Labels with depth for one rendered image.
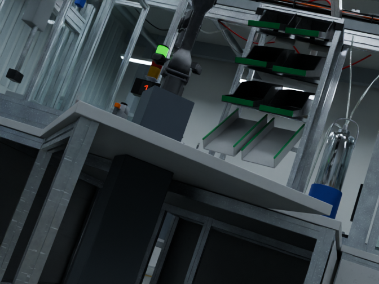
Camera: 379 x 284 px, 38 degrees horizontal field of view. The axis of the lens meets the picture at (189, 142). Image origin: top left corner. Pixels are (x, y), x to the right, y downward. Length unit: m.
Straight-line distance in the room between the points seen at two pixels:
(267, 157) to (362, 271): 0.73
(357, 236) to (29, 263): 2.14
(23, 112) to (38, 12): 0.87
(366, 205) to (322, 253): 1.37
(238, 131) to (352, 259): 0.76
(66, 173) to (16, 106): 1.07
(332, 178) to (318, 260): 1.08
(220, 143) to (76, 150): 0.90
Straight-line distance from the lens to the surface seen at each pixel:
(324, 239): 1.77
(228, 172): 1.34
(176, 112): 1.71
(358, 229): 3.09
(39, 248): 1.27
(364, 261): 2.49
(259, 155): 2.02
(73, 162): 1.26
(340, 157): 2.82
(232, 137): 2.11
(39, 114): 2.23
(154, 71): 2.41
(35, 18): 3.00
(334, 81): 3.30
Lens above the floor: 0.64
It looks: 10 degrees up
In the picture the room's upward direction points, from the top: 20 degrees clockwise
